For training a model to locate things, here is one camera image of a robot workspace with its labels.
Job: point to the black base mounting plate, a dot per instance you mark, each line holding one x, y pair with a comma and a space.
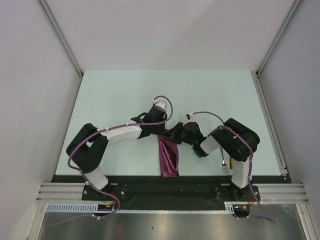
185, 193

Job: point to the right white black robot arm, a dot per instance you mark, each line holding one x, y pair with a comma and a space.
237, 140

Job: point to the silver metal fork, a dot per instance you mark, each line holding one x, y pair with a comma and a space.
223, 165

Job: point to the magenta satin napkin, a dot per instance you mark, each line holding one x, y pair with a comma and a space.
168, 157

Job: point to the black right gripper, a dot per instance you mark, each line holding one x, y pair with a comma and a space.
173, 133

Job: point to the aluminium front rail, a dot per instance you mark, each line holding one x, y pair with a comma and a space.
278, 193

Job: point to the right aluminium frame post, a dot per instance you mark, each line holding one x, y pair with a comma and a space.
279, 35

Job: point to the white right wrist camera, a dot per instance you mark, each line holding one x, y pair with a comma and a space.
190, 118

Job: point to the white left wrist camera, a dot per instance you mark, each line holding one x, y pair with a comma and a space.
160, 104

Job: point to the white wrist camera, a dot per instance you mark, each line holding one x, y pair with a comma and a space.
160, 104
190, 118

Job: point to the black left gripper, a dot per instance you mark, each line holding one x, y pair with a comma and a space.
161, 131

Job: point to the gold butter knife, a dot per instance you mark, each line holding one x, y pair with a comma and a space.
231, 163

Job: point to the white slotted cable duct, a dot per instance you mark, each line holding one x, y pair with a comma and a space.
96, 208

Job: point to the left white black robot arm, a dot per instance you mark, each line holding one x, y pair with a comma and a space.
87, 148

